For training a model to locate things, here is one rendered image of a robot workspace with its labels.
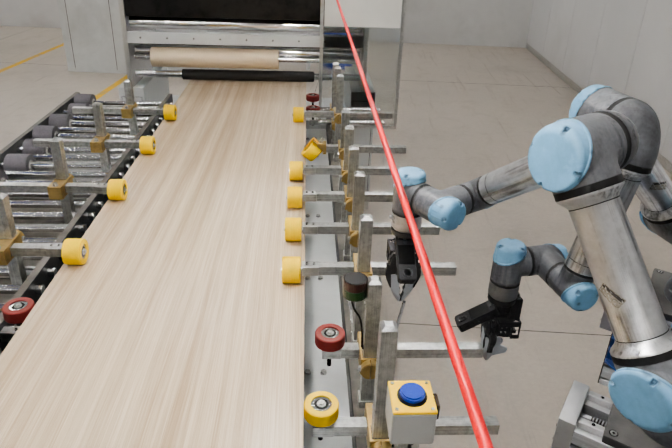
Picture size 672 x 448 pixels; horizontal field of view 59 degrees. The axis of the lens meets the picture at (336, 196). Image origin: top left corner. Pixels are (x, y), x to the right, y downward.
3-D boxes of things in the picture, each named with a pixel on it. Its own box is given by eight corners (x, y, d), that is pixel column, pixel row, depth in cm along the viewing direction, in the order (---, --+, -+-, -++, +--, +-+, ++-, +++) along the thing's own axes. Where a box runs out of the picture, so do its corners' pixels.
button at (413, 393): (422, 389, 96) (423, 381, 95) (426, 407, 92) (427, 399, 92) (397, 389, 96) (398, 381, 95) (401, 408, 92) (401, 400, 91)
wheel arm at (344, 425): (493, 426, 142) (496, 413, 140) (497, 438, 139) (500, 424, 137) (311, 428, 139) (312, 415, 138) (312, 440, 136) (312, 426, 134)
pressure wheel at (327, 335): (342, 354, 165) (344, 321, 160) (344, 375, 158) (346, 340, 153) (314, 354, 165) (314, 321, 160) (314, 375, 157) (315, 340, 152)
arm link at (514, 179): (649, 92, 109) (472, 173, 150) (615, 100, 103) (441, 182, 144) (674, 150, 107) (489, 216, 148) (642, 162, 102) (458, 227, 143)
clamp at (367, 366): (374, 345, 165) (375, 331, 163) (379, 379, 153) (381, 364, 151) (354, 345, 165) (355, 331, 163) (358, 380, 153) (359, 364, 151)
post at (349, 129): (348, 230, 255) (353, 124, 234) (349, 234, 252) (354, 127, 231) (340, 230, 255) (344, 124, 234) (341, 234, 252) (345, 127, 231)
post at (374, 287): (370, 417, 167) (381, 274, 146) (371, 427, 164) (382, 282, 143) (357, 417, 167) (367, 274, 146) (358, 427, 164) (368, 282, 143)
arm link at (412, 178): (411, 180, 135) (387, 168, 142) (407, 223, 140) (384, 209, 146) (436, 173, 140) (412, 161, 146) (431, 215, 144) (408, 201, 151)
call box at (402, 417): (425, 414, 101) (429, 379, 97) (433, 448, 94) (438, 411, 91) (384, 415, 100) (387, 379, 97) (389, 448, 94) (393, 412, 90)
